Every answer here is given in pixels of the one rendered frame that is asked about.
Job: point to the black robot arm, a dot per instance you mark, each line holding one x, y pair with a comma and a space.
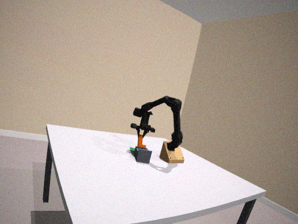
175, 105

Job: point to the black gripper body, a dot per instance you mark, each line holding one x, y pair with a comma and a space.
134, 126

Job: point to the orange l-shaped part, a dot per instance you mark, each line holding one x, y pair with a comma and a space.
139, 143

